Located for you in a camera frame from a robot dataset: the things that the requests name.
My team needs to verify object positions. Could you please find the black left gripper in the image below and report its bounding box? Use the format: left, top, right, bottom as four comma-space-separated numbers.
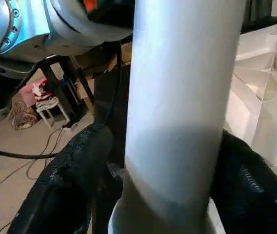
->
82, 0, 136, 29

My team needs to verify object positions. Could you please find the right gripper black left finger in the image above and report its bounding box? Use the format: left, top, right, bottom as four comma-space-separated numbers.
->
7, 123, 116, 234

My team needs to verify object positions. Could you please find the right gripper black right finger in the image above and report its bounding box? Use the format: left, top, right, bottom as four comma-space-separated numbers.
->
210, 130, 277, 234

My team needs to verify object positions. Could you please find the white plastic table top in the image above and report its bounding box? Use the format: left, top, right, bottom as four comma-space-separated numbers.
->
207, 15, 277, 234

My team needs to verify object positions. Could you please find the small white stool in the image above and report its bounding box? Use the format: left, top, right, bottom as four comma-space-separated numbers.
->
35, 97, 72, 129

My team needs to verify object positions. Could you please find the crumpled brown bag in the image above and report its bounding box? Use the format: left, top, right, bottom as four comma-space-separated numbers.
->
9, 93, 40, 131

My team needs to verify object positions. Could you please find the pink cloth bundle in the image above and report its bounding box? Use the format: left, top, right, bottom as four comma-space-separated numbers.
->
19, 78, 49, 108

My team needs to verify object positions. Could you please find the black metal table frame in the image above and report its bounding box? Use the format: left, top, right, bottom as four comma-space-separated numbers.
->
34, 55, 96, 125

